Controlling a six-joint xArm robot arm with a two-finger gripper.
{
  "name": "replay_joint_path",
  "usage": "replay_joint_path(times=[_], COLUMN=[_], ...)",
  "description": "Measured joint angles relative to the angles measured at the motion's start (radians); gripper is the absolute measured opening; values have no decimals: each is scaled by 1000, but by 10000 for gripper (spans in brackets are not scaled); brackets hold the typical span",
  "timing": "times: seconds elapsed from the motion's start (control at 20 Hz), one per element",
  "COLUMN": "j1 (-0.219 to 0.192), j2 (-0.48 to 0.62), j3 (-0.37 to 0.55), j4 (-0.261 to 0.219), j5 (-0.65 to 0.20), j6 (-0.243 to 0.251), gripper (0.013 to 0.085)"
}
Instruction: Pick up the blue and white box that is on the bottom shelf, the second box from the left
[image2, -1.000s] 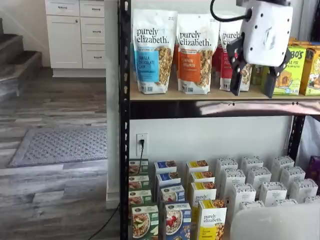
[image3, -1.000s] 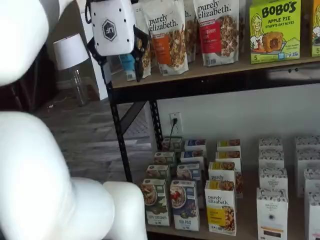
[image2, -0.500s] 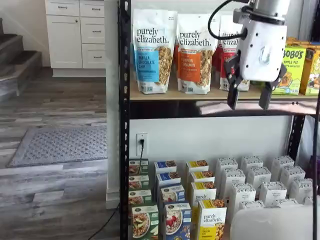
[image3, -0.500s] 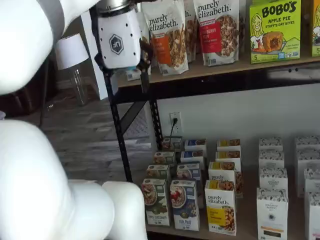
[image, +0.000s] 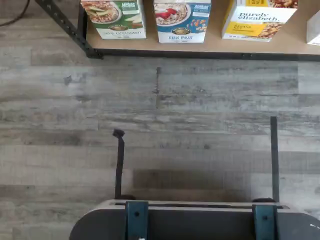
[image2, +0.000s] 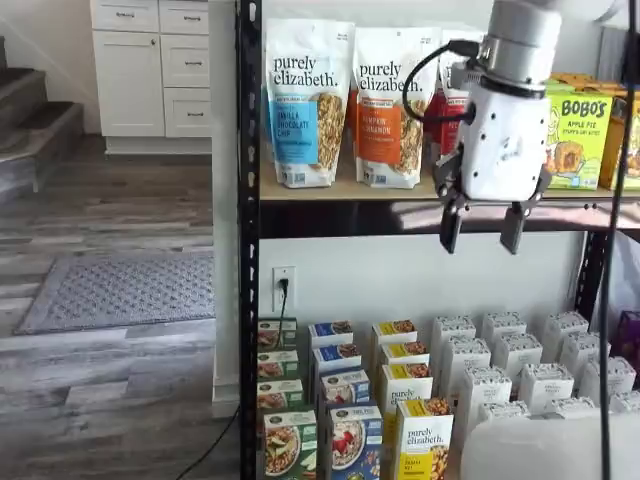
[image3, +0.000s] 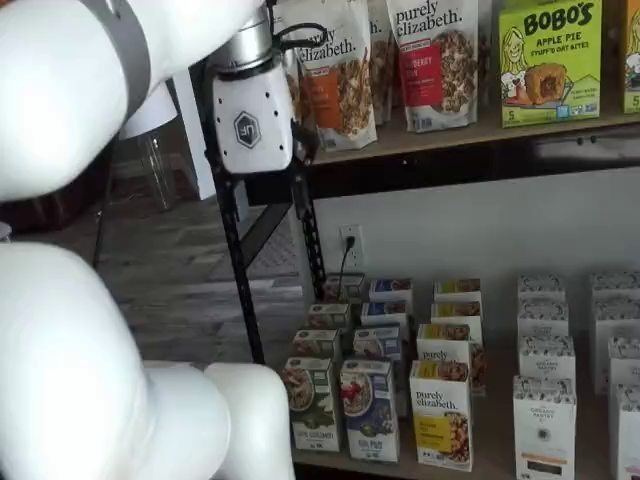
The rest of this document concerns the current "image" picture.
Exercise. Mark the yellow purely elizabeth box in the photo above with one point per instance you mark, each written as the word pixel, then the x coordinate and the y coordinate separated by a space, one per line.
pixel 257 22

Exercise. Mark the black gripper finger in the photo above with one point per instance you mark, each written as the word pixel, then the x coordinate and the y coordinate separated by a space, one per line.
pixel 119 162
pixel 275 160

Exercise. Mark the white organic pantry box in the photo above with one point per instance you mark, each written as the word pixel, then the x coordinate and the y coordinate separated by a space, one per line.
pixel 314 30

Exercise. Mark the blue flax plus oatmeal box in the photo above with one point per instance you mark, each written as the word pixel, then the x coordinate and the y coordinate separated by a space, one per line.
pixel 182 22

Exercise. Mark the green apple cinnamon oatmeal box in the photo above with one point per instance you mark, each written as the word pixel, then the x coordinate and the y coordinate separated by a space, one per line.
pixel 117 20

